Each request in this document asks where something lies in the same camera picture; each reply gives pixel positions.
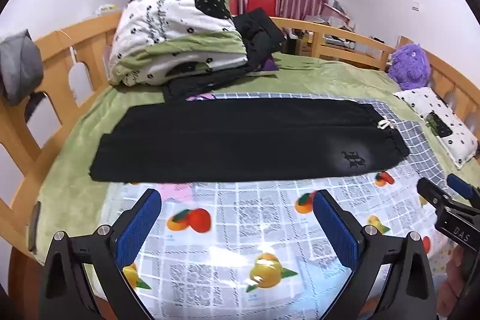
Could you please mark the white wall socket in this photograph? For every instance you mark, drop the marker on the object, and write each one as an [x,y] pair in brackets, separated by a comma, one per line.
[416,6]

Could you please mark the purple cloth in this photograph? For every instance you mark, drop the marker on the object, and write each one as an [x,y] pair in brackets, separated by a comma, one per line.
[267,66]

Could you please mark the grey cloth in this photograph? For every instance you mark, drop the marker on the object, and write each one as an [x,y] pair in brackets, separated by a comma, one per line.
[18,69]

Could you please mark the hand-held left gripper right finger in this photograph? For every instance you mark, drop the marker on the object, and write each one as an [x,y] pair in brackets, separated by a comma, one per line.
[333,226]

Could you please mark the wooden bed frame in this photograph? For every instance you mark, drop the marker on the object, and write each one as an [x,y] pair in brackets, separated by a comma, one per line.
[93,37]

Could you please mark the small red box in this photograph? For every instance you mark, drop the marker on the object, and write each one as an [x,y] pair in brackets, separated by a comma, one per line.
[234,6]

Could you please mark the large red box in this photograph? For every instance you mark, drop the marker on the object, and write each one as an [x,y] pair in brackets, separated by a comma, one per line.
[261,3]

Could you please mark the green blanket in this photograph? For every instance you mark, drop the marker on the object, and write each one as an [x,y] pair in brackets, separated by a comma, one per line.
[318,80]

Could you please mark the black pants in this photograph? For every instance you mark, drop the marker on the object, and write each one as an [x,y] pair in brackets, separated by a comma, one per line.
[225,140]

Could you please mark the person's right hand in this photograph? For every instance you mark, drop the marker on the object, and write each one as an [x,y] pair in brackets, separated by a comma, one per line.
[452,275]

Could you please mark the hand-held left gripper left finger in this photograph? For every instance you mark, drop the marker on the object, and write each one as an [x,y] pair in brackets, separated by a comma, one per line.
[138,226]

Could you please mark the cardboard box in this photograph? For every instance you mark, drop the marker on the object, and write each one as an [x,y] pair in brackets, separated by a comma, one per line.
[303,44]

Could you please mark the fruit print plastic sheet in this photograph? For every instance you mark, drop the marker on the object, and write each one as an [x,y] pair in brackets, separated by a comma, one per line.
[232,222]

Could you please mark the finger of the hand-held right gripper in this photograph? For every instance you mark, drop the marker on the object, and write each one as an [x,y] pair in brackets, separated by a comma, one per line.
[460,186]
[431,191]

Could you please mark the black jacket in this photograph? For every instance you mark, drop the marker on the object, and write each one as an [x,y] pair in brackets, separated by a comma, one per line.
[258,31]

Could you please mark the purple plush toy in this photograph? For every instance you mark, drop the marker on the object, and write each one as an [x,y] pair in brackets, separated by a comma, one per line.
[408,65]

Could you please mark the folded white floral quilt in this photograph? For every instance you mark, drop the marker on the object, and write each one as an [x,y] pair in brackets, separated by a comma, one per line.
[168,16]

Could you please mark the white floral pillow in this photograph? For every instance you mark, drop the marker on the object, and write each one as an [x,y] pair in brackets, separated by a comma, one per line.
[446,117]

